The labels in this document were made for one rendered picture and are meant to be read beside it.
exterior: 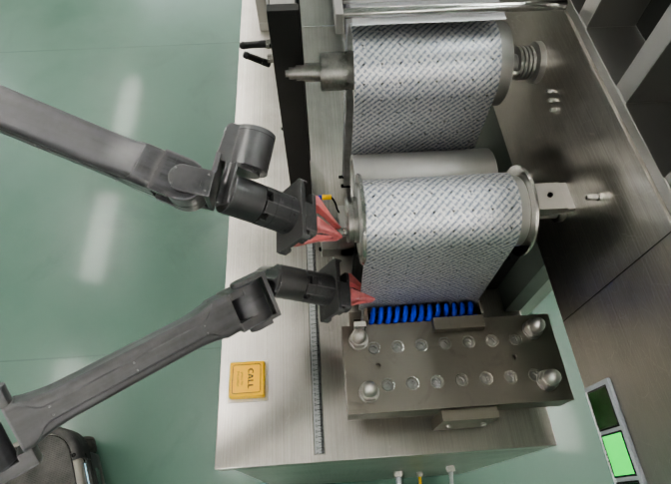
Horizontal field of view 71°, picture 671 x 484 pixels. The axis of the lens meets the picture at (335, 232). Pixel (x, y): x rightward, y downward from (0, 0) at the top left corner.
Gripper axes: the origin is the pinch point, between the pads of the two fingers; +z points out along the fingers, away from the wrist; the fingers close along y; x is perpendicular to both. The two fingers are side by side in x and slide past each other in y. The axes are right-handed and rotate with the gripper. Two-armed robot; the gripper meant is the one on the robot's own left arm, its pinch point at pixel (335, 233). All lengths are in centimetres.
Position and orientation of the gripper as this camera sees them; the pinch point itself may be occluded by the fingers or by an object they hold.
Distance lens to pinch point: 75.1
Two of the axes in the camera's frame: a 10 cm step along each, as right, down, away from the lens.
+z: 7.6, 2.8, 5.9
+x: 6.5, -4.2, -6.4
